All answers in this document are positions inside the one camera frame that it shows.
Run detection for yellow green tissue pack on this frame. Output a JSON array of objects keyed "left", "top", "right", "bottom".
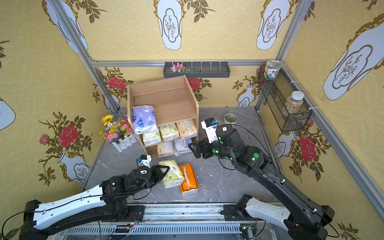
[{"left": 159, "top": 160, "right": 185, "bottom": 189}]

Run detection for beige orange tissue pack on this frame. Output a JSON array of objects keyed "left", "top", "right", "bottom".
[{"left": 176, "top": 120, "right": 198, "bottom": 140}]

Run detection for purple tissue pack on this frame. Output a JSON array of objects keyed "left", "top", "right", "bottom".
[{"left": 132, "top": 105, "right": 159, "bottom": 135}]

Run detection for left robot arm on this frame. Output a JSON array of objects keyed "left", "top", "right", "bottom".
[{"left": 19, "top": 165, "right": 170, "bottom": 240}]

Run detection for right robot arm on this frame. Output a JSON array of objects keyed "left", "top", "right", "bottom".
[{"left": 188, "top": 124, "right": 335, "bottom": 240}]

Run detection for lavender tissue pack bottom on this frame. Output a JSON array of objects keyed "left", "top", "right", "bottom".
[{"left": 174, "top": 139, "right": 193, "bottom": 155}]

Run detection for beige tissue pack bottom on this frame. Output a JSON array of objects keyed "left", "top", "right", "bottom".
[{"left": 157, "top": 142, "right": 174, "bottom": 158}]

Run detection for pale yellow tissue pack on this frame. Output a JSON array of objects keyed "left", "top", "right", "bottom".
[{"left": 159, "top": 123, "right": 180, "bottom": 142}]

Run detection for white green tissue pack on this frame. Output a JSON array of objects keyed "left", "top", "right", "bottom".
[{"left": 142, "top": 130, "right": 162, "bottom": 147}]

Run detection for wooden three-tier shelf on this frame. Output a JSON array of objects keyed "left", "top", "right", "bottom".
[{"left": 126, "top": 74, "right": 200, "bottom": 161}]

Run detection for small potted cactus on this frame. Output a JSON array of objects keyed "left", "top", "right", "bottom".
[{"left": 224, "top": 113, "right": 238, "bottom": 125}]

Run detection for white picket fence planter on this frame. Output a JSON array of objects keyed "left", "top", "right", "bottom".
[{"left": 112, "top": 134, "right": 137, "bottom": 153}]

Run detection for artificial flower bouquet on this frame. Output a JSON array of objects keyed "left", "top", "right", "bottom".
[{"left": 100, "top": 115, "right": 134, "bottom": 142}]

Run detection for glass jar white lid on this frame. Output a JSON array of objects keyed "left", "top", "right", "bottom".
[{"left": 283, "top": 91, "right": 305, "bottom": 117}]

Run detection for pink flowers in tray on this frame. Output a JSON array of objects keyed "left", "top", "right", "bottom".
[{"left": 170, "top": 63, "right": 192, "bottom": 73}]

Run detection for patterned jar white lid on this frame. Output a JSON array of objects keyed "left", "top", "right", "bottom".
[{"left": 264, "top": 60, "right": 282, "bottom": 80}]

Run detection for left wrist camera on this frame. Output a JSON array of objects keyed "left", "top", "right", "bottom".
[{"left": 137, "top": 155, "right": 152, "bottom": 168}]

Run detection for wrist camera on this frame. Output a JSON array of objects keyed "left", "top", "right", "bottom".
[
  {"left": 201, "top": 118, "right": 218, "bottom": 144},
  {"left": 137, "top": 155, "right": 152, "bottom": 168}
]

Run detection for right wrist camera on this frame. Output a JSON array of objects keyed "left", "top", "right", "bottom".
[{"left": 201, "top": 118, "right": 218, "bottom": 144}]

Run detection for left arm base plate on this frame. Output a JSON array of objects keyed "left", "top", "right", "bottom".
[{"left": 119, "top": 205, "right": 145, "bottom": 222}]

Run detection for metal base rail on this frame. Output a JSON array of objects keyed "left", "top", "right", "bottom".
[{"left": 49, "top": 203, "right": 283, "bottom": 240}]

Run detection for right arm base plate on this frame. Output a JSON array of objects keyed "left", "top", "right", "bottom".
[{"left": 220, "top": 195, "right": 253, "bottom": 221}]

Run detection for black wire wall basket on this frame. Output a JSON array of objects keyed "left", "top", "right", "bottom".
[{"left": 255, "top": 66, "right": 312, "bottom": 132}]

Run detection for grey wall tray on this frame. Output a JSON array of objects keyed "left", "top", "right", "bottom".
[{"left": 163, "top": 61, "right": 231, "bottom": 78}]

